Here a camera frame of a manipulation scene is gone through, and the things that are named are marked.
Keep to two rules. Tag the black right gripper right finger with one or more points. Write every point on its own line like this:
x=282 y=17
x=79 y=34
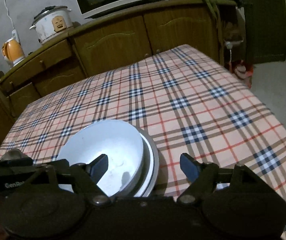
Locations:
x=202 y=177

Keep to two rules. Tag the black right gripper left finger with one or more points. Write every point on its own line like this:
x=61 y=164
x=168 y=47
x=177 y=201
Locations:
x=85 y=178

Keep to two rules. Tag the small steel bowl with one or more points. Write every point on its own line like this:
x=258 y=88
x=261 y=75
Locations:
x=14 y=154

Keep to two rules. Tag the white deep porcelain bowl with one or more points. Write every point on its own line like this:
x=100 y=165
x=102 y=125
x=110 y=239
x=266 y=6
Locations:
x=124 y=147

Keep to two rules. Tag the small white shallow bowl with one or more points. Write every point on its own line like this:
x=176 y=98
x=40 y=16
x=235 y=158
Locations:
x=140 y=187

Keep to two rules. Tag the plaid checkered tablecloth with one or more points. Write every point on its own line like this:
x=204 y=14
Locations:
x=183 y=99

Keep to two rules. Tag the orange electric kettle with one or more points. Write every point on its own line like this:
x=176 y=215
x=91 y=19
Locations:
x=12 y=52

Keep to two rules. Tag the brown wooden cabinet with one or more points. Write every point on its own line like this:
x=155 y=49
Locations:
x=110 y=42

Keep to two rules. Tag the white rice cooker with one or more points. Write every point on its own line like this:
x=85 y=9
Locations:
x=50 y=22

